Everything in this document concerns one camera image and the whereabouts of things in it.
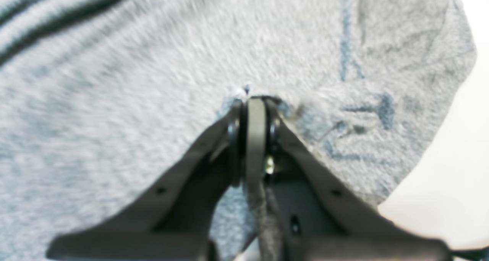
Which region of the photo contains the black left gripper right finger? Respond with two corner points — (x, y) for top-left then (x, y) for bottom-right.
(244, 98), (452, 261)

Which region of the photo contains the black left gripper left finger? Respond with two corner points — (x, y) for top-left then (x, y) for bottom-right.
(46, 100), (243, 261)

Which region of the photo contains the grey t-shirt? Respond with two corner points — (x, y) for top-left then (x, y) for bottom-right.
(0, 0), (477, 261)

